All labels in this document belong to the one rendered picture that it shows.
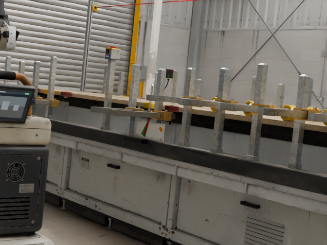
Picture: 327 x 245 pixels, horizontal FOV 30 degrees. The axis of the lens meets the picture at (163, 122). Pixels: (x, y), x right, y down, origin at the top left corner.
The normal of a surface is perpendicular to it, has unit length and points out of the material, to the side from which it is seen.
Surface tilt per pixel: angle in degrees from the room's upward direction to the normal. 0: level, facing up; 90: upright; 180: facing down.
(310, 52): 90
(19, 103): 115
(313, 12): 90
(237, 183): 90
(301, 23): 90
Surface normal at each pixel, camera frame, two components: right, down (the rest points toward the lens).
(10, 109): 0.52, 0.51
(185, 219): -0.76, -0.07
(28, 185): 0.62, 0.11
